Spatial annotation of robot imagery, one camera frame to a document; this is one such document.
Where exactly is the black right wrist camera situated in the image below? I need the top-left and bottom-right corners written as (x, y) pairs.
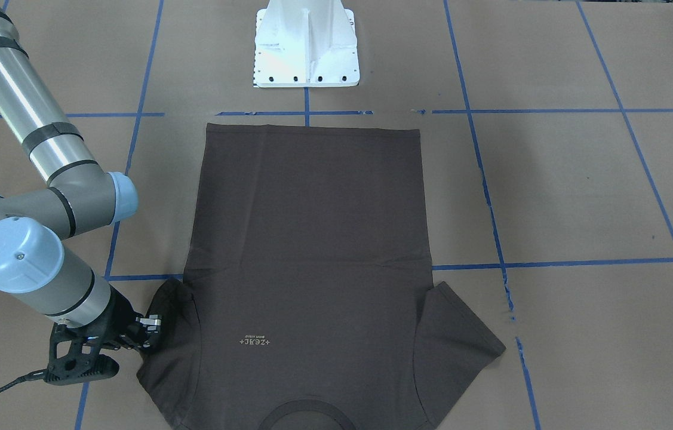
top-left (42, 336), bottom-right (119, 386)

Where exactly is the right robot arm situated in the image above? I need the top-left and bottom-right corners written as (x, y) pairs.
top-left (0, 7), bottom-right (161, 349)

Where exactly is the white column pedestal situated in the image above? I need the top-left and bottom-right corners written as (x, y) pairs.
top-left (253, 1), bottom-right (361, 89)

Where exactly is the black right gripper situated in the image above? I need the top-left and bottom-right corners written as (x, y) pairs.
top-left (50, 290), bottom-right (162, 359)

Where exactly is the brown t-shirt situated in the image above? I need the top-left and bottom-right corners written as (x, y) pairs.
top-left (137, 123), bottom-right (506, 429)

